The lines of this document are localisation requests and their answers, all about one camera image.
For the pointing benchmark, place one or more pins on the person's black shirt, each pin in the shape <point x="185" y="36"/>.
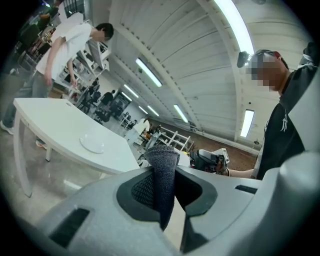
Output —
<point x="282" y="140"/>

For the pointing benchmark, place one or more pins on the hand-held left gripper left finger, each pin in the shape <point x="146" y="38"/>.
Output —
<point x="100" y="225"/>

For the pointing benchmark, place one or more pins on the white plate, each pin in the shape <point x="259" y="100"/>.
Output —
<point x="91" y="143"/>

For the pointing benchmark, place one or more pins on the white shelf rack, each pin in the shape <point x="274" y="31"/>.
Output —
<point x="177" y="138"/>

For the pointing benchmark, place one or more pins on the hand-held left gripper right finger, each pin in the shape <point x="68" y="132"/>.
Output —
<point x="237" y="215"/>

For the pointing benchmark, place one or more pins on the long ceiling light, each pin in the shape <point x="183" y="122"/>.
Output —
<point x="131" y="91"/>
<point x="149" y="72"/>
<point x="180" y="113"/>
<point x="237" y="25"/>
<point x="247" y="123"/>

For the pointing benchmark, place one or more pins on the person's right forearm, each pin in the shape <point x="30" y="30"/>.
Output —
<point x="241" y="173"/>

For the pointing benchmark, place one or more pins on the dark grey cloth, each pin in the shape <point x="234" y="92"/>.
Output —
<point x="163" y="175"/>

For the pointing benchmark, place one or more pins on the white table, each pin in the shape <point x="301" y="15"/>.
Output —
<point x="57" y="117"/>

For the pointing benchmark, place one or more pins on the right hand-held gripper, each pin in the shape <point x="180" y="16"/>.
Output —
<point x="203" y="160"/>

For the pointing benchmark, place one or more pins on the black head-worn camera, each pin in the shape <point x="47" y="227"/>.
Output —
<point x="242" y="59"/>

